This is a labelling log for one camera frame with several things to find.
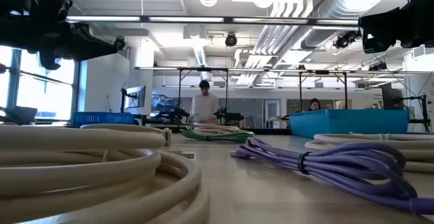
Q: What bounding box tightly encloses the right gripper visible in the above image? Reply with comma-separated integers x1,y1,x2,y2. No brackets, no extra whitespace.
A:
358,0,434,54

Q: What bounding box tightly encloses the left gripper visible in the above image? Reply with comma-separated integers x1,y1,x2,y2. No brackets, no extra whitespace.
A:
0,15,118,71

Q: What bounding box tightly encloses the white USB cable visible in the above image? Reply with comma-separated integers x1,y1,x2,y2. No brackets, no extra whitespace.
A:
304,132,434,174
0,125,212,224
189,122,255,136
80,123,173,147

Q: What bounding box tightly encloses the purple cable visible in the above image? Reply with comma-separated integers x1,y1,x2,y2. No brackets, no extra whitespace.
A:
235,136,434,216

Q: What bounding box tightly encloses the green cable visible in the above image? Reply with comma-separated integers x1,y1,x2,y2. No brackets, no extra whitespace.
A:
179,128,254,144

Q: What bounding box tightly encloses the computer monitor on arm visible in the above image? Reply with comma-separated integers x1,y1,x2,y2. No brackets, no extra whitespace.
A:
121,85,147,114

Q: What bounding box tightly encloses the black monitor on stand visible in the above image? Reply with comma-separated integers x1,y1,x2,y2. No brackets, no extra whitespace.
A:
380,82,404,111

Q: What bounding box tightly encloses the small blue mesh basket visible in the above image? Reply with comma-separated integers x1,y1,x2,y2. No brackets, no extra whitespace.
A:
72,111,136,129

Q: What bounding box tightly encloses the large blue plastic bin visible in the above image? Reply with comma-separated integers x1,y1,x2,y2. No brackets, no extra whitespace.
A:
289,109,410,139

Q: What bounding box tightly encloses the person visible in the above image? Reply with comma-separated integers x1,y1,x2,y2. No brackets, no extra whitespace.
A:
307,97,323,112
188,79,222,125

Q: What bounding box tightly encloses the black tripod stand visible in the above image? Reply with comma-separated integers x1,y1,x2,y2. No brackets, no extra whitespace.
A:
393,94,432,133

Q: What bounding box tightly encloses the long LED light bar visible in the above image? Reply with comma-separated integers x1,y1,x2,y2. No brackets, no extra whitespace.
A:
65,14,361,27

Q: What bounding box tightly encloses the black ceiling camera cluster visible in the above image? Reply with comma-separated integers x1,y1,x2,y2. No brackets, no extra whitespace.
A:
332,29,363,50

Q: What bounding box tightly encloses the silver ventilation duct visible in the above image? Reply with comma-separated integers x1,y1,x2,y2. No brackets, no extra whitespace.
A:
298,0,397,50

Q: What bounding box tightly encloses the black gantry frame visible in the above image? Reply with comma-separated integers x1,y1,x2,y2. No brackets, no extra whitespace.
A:
298,69,349,111
176,67,230,126

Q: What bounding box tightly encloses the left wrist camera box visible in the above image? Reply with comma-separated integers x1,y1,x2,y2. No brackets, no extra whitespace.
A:
0,0,74,22

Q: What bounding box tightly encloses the black aluminium table frame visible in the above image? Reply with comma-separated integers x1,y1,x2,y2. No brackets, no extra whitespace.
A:
134,124,293,136

